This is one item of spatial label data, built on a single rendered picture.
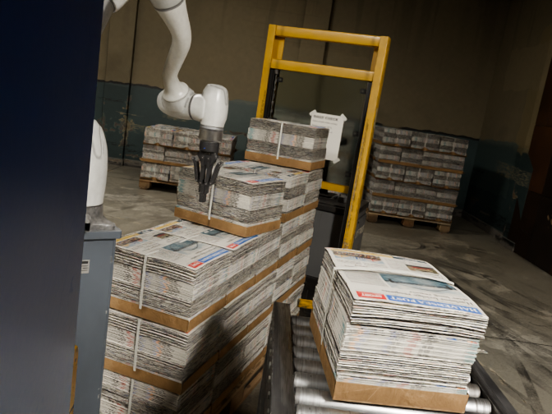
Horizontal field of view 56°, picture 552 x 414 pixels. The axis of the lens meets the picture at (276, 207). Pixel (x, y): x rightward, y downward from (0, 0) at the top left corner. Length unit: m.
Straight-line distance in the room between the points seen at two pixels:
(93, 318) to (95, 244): 0.20
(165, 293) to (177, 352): 0.20
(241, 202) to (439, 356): 1.18
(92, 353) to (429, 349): 0.88
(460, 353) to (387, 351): 0.15
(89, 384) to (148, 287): 0.40
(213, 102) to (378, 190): 5.40
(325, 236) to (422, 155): 4.01
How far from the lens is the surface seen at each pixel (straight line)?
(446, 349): 1.17
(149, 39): 8.99
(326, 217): 3.45
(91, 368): 1.56
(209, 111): 1.98
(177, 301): 1.78
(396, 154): 7.20
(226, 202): 2.16
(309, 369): 1.28
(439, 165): 7.39
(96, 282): 1.45
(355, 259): 1.33
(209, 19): 8.86
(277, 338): 1.38
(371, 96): 3.20
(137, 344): 1.92
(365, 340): 1.11
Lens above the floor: 1.38
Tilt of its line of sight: 11 degrees down
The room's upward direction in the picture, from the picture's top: 9 degrees clockwise
